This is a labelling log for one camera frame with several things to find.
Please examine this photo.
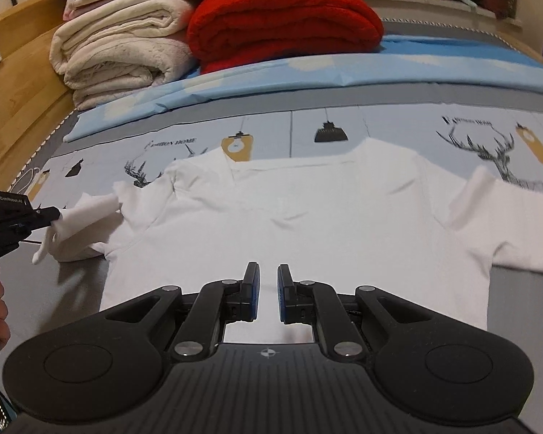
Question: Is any folded red blanket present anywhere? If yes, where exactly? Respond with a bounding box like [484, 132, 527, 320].
[186, 0, 385, 76]

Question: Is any folded cream blanket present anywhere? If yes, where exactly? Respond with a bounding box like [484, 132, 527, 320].
[50, 0, 201, 112]

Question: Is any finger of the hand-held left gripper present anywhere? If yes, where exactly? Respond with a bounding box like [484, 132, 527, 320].
[31, 205, 63, 229]

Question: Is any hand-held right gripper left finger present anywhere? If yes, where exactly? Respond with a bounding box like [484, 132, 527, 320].
[100, 261, 262, 363]

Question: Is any wooden bed frame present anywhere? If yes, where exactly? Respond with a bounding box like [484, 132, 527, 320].
[0, 0, 80, 193]

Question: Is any light blue quilt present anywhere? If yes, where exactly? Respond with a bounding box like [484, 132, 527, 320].
[63, 34, 543, 144]

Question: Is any white towel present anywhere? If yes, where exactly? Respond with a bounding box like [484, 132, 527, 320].
[31, 138, 543, 345]

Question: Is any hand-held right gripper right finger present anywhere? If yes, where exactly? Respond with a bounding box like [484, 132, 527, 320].
[277, 263, 436, 363]

